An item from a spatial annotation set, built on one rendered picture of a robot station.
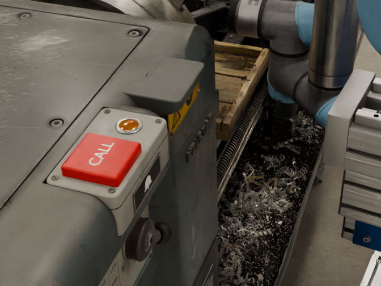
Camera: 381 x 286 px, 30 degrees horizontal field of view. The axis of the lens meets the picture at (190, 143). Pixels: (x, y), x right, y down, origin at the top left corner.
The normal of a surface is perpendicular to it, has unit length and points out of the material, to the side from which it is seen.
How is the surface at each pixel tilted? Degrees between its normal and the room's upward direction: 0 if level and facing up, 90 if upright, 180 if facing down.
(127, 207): 90
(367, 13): 98
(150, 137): 0
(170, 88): 0
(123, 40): 0
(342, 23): 90
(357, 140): 90
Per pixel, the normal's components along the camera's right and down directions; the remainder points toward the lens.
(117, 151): -0.03, -0.79
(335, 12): -0.26, 0.59
